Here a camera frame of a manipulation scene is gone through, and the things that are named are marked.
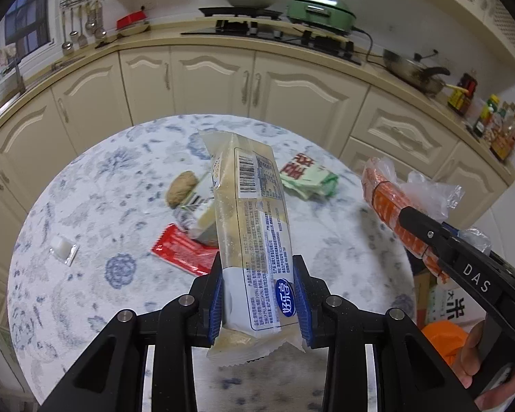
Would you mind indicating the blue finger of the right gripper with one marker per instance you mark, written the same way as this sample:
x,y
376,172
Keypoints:
x,y
420,233

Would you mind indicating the kitchen window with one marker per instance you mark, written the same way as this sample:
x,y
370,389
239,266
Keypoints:
x,y
25,25

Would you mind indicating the cream lower cabinets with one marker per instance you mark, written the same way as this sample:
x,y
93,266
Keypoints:
x,y
352,112

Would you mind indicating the long cream bread wrapper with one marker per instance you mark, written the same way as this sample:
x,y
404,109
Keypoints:
x,y
259,306

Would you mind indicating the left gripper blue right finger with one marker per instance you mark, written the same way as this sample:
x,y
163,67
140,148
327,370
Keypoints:
x,y
410,374

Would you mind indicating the person's right hand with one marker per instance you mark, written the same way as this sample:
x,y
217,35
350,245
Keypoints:
x,y
467,364

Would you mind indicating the red sauce sachet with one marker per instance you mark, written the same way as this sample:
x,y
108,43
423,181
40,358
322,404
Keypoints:
x,y
175,247

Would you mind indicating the small clear white sachet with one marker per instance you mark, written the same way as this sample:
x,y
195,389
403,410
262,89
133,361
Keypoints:
x,y
63,249

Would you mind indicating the brown ginger lump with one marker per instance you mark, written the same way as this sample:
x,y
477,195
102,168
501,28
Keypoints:
x,y
180,187

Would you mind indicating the white bowl on stove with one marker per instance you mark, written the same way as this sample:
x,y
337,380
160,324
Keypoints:
x,y
251,4

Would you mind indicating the red printed clear plastic bag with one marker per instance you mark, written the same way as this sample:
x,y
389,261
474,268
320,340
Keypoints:
x,y
388,196

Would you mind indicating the green electric cooker pot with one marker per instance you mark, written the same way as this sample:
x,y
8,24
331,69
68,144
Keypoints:
x,y
330,15

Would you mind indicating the black gas stove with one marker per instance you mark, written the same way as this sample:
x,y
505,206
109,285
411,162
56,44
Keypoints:
x,y
320,42

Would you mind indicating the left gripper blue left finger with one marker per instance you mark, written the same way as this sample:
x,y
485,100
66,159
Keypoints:
x,y
109,374

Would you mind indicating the cardboard box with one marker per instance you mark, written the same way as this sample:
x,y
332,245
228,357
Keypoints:
x,y
422,282

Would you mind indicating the sink faucet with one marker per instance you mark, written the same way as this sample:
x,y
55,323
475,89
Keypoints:
x,y
12,81

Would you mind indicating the white rice sack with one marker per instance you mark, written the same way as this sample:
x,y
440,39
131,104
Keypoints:
x,y
452,304

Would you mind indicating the steel wok with lid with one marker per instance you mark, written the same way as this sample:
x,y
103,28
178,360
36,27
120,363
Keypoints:
x,y
426,80

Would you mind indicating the red white green wrapper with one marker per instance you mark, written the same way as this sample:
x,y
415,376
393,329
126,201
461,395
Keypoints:
x,y
307,178

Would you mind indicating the hanging utensil rack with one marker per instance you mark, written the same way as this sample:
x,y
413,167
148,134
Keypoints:
x,y
80,21

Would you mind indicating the small seasoning bottle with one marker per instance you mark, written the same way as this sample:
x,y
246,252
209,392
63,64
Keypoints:
x,y
490,107

